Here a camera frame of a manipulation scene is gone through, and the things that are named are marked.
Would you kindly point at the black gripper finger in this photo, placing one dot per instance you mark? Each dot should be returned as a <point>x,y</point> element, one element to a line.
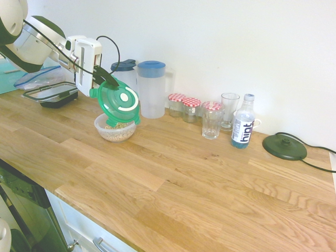
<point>98,78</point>
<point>106,77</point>

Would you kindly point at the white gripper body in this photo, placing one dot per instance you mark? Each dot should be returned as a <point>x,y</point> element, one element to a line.
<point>88,52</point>

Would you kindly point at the green round container lid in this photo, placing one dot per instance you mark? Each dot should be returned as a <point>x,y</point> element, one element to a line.
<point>118,105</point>

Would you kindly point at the small pitcher dark blue lid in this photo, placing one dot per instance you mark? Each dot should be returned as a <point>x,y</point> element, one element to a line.
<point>128,76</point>

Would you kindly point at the large pitcher blue lid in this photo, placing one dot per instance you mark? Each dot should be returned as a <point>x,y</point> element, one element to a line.
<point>155,89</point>

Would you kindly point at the black container clear lid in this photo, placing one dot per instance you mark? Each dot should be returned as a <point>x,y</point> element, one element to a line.
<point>50,92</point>

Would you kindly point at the clear plastic food bowl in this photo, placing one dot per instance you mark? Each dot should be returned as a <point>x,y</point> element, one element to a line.
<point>115,136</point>

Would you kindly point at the glass jar red checkered lid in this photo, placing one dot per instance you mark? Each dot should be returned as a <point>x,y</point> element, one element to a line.
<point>212,105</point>
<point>190,111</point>
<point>175,105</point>

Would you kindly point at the clear zip bag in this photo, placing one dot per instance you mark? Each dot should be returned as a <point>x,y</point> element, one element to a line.
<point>39,78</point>

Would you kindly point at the nuts pile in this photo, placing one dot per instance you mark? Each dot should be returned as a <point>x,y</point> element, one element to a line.
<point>118,132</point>

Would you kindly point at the thin pale stick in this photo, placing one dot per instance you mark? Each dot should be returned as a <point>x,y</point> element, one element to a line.
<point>10,71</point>

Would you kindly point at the teal cutting board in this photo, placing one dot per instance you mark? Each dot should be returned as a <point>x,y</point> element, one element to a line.
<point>8,80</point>

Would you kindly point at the faceted glass tumbler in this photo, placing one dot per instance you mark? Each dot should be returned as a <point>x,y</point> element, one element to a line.
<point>211,128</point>

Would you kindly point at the tall clear drinking glass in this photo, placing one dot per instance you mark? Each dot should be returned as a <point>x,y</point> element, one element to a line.
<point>229,110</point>

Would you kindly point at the stainless steel appliance door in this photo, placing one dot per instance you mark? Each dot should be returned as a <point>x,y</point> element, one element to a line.
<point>26,199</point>

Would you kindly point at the hint water bottle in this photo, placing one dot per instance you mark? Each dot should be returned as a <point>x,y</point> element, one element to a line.
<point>242,131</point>

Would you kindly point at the white cabinet front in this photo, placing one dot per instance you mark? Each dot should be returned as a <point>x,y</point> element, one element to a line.
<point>78,225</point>

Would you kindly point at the white mug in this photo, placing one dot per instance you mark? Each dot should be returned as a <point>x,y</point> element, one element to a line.
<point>257,120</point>

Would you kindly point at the silver cabinet knob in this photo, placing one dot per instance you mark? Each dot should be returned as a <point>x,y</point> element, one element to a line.
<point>71,245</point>

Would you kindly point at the black kettle base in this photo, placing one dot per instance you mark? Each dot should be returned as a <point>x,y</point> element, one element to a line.
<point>284,150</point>

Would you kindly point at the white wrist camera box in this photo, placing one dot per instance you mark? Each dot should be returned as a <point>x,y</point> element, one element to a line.
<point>70,46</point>

